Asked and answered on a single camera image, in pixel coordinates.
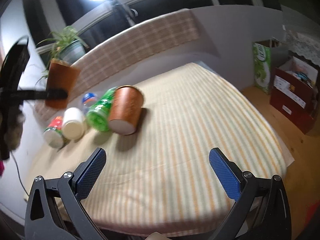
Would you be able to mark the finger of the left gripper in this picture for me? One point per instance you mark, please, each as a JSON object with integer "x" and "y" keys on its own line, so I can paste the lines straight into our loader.
{"x": 51, "y": 94}

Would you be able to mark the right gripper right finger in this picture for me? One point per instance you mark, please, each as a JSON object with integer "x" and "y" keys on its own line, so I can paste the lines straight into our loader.
{"x": 261, "y": 209}

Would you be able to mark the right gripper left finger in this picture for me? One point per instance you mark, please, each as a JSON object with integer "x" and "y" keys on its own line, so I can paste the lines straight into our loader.
{"x": 43, "y": 219}

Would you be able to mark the brown paper cup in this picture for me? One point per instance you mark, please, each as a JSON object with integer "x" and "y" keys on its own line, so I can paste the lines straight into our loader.
{"x": 61, "y": 75}
{"x": 125, "y": 110}

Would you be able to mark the white plastic cup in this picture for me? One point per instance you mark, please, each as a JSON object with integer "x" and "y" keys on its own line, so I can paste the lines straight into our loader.
{"x": 74, "y": 124}

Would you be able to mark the left gloved hand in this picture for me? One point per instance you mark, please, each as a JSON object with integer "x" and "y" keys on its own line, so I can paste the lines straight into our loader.
{"x": 13, "y": 135}

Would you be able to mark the blue orange soda bottle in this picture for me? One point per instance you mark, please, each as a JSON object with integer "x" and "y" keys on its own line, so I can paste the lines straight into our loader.
{"x": 88, "y": 100}

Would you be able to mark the red green label jar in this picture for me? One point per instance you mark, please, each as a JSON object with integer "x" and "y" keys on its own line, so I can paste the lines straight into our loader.
{"x": 53, "y": 133}

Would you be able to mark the plaid beige sill blanket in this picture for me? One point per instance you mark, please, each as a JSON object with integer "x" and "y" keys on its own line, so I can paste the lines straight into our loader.
{"x": 132, "y": 46}

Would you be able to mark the green plastic bottle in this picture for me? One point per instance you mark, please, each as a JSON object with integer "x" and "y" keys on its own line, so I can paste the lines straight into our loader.
{"x": 98, "y": 114}

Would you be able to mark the potted spider plant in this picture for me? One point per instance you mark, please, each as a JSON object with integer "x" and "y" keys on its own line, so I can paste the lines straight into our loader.
{"x": 66, "y": 46}

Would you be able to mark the striped yellow table cloth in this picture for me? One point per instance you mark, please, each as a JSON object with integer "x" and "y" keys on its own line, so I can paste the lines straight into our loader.
{"x": 159, "y": 179}

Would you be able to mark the red cardboard box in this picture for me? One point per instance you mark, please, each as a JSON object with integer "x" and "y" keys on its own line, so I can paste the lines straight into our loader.
{"x": 295, "y": 92}

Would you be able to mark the green white paper bag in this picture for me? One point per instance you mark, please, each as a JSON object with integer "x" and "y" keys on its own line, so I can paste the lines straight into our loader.
{"x": 267, "y": 56}

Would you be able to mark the white lace cloth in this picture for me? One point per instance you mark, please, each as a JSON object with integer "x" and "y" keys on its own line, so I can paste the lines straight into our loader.
{"x": 303, "y": 41}

